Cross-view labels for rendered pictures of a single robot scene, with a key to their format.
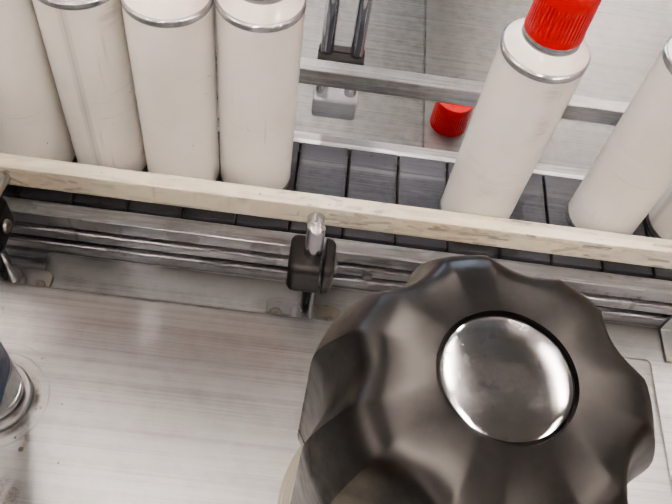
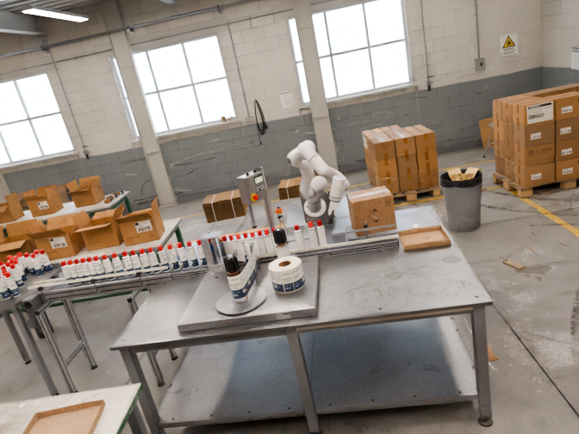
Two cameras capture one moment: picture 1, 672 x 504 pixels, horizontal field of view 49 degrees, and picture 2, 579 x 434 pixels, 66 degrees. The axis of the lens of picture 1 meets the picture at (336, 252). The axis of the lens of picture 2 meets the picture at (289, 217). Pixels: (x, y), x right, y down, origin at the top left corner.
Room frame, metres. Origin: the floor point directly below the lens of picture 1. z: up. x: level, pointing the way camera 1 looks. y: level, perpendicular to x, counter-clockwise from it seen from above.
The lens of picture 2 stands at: (-2.49, -0.76, 2.15)
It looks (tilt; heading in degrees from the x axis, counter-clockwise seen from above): 19 degrees down; 14
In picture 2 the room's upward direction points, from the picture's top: 12 degrees counter-clockwise
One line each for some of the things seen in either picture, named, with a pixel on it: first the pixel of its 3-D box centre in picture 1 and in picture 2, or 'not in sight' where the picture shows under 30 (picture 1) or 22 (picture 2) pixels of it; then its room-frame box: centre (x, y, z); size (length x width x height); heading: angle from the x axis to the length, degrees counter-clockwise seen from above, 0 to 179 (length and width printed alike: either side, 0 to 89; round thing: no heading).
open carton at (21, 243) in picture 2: not in sight; (16, 244); (1.10, 2.96, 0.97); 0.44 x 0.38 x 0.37; 13
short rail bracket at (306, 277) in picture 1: (311, 276); not in sight; (0.26, 0.01, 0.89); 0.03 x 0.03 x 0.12; 5
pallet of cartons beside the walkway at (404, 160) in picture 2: not in sight; (398, 161); (4.20, -0.93, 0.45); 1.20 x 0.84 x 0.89; 10
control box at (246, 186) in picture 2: not in sight; (252, 187); (0.42, 0.17, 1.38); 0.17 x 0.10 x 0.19; 150
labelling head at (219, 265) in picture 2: not in sight; (216, 251); (0.22, 0.47, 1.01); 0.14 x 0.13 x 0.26; 95
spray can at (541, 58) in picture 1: (515, 116); (299, 238); (0.35, -0.09, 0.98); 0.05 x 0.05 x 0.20
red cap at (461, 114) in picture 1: (452, 110); not in sight; (0.49, -0.08, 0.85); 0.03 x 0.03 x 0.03
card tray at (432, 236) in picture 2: not in sight; (423, 237); (0.43, -0.93, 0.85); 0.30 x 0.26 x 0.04; 95
